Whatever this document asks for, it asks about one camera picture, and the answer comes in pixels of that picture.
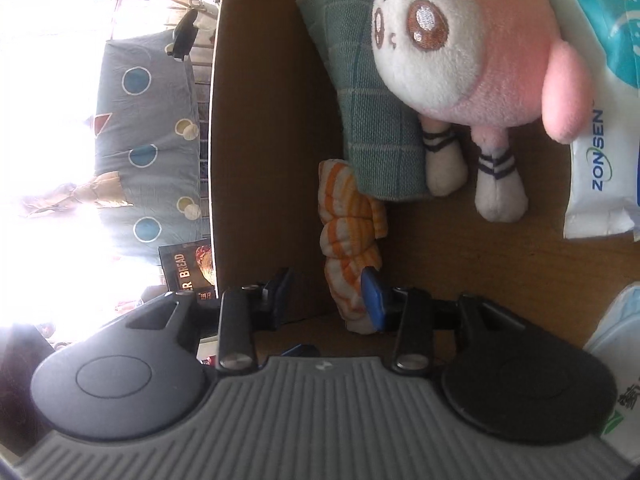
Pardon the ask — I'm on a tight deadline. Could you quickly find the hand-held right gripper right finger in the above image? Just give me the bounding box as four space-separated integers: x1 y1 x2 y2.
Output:
361 267 523 375

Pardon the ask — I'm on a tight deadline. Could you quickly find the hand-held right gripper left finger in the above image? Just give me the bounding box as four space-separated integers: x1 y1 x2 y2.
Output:
126 266 295 373

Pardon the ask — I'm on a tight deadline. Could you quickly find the orange striped cloth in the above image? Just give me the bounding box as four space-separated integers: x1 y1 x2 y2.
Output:
317 159 388 335

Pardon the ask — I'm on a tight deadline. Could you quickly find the brown cardboard box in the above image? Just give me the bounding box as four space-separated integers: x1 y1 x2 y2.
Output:
207 0 640 361

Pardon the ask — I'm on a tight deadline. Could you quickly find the teal checked towel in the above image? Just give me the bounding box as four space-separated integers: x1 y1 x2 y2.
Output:
296 0 431 203

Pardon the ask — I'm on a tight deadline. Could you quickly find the pink white plush toy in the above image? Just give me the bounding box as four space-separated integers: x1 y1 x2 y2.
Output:
371 0 587 223

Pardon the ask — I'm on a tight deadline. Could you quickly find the black printed bread box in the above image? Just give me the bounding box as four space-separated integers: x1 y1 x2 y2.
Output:
158 241 218 301

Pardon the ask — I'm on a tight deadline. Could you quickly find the metal railing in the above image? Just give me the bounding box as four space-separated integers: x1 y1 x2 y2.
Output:
192 45 214 202

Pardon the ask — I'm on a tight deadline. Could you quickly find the brown cloth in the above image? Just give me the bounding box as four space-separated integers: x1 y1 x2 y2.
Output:
75 171 133 209

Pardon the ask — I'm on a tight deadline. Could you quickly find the grey blanket with circles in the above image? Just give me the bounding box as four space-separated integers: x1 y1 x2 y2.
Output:
92 30 213 261

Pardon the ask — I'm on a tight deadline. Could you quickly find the light blue face mask packet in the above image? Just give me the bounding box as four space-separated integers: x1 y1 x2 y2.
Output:
582 282 640 362

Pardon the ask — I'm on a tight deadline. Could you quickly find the white green tissue packet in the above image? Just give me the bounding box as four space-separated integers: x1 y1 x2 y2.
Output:
597 360 640 461

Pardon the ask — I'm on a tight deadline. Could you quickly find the black padded armrest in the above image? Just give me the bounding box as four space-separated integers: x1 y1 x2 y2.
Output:
166 9 199 59

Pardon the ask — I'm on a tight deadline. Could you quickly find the white teal wet wipes packet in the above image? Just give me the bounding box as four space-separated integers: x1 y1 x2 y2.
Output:
531 0 640 242

